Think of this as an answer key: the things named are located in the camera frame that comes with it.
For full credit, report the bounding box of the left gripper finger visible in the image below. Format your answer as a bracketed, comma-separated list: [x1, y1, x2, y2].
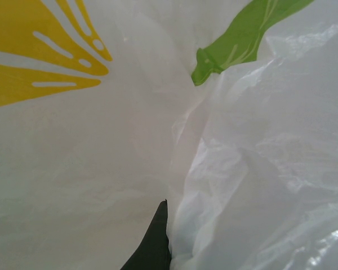
[120, 199, 173, 270]

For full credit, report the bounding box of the white fruit-print plastic bag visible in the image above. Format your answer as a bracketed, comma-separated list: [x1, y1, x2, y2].
[0, 0, 338, 270]

